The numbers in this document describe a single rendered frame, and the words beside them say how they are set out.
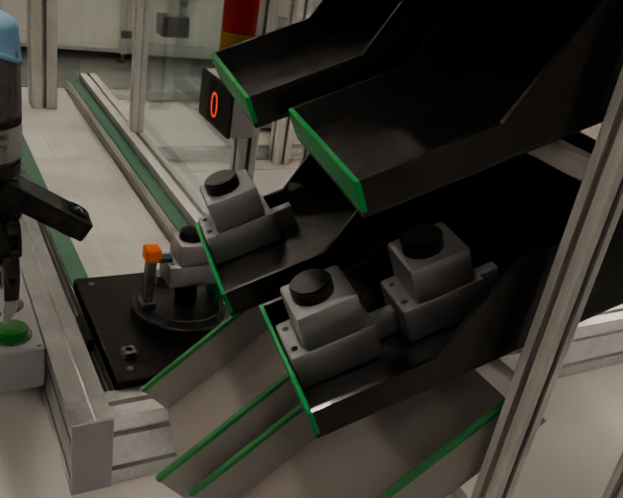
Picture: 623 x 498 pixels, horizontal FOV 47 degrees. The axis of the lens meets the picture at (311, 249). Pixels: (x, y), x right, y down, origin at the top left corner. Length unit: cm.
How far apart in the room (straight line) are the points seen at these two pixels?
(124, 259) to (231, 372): 51
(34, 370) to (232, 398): 31
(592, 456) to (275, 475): 58
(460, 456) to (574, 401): 69
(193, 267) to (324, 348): 46
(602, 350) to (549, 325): 84
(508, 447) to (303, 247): 25
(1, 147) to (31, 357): 27
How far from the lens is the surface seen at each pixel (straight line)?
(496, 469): 54
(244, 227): 64
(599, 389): 128
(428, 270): 49
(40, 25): 189
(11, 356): 94
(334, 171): 43
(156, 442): 88
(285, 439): 66
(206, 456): 68
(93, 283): 105
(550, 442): 112
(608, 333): 130
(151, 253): 92
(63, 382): 88
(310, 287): 48
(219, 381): 76
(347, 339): 50
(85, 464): 87
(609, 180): 43
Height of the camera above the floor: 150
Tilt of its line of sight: 26 degrees down
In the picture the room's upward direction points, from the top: 10 degrees clockwise
